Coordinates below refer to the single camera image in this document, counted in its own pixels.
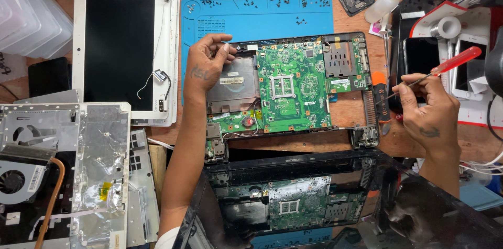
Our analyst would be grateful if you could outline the white tape roll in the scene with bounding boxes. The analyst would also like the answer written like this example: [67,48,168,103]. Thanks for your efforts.
[430,16,462,40]

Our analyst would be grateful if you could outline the white cables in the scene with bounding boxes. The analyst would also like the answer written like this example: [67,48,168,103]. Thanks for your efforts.
[459,150,503,176]

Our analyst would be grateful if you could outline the red white paper box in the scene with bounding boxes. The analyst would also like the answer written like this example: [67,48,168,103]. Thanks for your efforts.
[410,0,503,129]

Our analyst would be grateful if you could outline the green laptop motherboard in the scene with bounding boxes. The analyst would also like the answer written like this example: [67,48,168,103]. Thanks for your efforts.
[255,41,333,134]

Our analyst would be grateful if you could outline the person's right hand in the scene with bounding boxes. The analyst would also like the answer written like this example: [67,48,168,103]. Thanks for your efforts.
[392,73,461,159]

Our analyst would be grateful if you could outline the silver metal keyboard plate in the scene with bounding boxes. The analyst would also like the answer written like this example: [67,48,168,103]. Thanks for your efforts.
[127,129,160,248]

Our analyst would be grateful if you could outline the small black screws group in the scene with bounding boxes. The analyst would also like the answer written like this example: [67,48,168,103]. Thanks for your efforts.
[187,0,331,26]

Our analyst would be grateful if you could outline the silver card reader slot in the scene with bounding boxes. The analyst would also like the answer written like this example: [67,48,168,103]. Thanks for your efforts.
[322,41,354,78]

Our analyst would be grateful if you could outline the thin metal pry tool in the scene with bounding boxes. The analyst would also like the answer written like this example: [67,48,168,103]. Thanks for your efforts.
[383,25,392,78]

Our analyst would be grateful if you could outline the black hard drive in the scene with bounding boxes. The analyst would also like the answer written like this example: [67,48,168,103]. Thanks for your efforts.
[207,57,261,114]

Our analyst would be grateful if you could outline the black laptop base chassis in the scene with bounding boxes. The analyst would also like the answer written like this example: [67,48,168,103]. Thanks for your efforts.
[204,32,380,164]

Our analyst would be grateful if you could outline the clear plastic storage boxes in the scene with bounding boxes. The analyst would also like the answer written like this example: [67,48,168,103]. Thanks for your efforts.
[0,0,74,59]

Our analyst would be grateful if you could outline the blue silicone repair mat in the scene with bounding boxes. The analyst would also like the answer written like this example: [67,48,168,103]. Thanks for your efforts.
[180,0,335,105]

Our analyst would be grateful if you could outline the white smartphone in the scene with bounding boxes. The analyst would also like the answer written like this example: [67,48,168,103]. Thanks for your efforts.
[450,33,490,101]

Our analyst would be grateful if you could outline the black tablet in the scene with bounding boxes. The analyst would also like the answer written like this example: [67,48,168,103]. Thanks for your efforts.
[388,0,445,113]

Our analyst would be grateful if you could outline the red handled screwdriver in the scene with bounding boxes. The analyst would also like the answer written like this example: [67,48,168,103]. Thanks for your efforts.
[375,46,482,105]

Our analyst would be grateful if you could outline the cooling fan with copper pipe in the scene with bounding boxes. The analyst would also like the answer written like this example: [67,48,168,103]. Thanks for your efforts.
[0,144,66,249]

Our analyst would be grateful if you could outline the silver laptop palmrest cover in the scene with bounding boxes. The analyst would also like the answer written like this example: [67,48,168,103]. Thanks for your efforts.
[0,102,132,249]

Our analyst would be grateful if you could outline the orange black hand tool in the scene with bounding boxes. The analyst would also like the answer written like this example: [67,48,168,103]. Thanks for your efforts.
[371,71,392,136]

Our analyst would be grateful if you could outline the person's left hand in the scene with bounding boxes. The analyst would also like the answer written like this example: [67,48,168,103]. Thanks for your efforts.
[183,33,238,99]

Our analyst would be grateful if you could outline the white glue bottle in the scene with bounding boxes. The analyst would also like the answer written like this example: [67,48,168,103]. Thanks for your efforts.
[364,0,415,24]

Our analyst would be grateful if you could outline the black smartphone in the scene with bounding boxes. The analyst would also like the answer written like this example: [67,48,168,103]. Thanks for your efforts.
[402,37,441,104]

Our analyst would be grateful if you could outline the black glossy laptop screen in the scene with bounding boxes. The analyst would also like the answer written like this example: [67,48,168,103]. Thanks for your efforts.
[172,148,503,249]

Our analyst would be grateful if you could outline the white laptop screen lid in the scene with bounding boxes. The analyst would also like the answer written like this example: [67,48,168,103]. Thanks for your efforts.
[72,0,181,127]

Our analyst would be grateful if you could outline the black rectangular device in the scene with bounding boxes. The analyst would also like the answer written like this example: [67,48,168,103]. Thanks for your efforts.
[28,57,72,99]

